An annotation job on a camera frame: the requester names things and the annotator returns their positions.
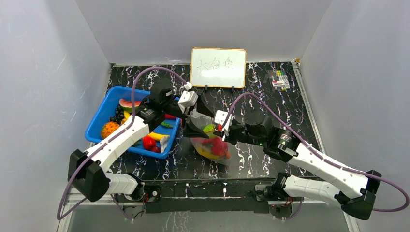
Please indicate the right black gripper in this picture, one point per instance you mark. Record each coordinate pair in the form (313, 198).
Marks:
(228, 134)

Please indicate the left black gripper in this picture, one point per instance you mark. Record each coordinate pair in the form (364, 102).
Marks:
(190, 131)

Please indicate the green toy cabbage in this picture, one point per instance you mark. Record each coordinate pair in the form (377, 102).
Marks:
(209, 129)

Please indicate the red toy chili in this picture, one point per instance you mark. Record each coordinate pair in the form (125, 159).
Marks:
(167, 116)
(202, 141)

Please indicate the clear orange zip bag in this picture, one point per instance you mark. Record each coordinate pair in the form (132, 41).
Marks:
(200, 121)

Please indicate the red toy apple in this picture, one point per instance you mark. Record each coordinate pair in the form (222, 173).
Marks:
(219, 147)

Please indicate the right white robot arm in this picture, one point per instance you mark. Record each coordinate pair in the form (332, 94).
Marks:
(354, 193)

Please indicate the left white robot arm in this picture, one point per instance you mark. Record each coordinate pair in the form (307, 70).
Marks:
(88, 170)

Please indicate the green toy chili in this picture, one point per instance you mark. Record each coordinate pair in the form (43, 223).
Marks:
(166, 125)

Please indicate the white toy radish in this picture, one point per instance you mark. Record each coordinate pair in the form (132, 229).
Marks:
(164, 142)

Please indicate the dark red toy cherry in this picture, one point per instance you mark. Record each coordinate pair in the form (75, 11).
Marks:
(155, 149)

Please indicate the red toy pepper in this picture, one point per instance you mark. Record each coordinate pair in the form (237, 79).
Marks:
(148, 142)

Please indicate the marker pen pack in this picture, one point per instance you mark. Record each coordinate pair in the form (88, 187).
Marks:
(279, 80)

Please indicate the toy watermelon slice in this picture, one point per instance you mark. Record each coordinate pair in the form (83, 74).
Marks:
(127, 105)

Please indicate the dark toy grapes bunch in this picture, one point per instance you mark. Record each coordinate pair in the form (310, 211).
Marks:
(118, 116)

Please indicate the blue plastic bin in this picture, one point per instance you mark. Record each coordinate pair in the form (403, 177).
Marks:
(107, 110)

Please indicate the orange bumpy toy fruit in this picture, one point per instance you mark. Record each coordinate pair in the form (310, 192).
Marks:
(108, 129)

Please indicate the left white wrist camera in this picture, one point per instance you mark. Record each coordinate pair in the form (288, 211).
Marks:
(188, 98)

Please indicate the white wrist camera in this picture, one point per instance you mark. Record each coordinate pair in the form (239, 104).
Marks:
(188, 98)
(223, 121)

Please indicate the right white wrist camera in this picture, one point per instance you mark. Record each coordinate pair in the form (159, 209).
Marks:
(223, 121)

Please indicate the small whiteboard yellow frame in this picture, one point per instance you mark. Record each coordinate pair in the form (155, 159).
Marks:
(218, 67)

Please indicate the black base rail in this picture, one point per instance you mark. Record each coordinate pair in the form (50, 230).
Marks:
(206, 195)

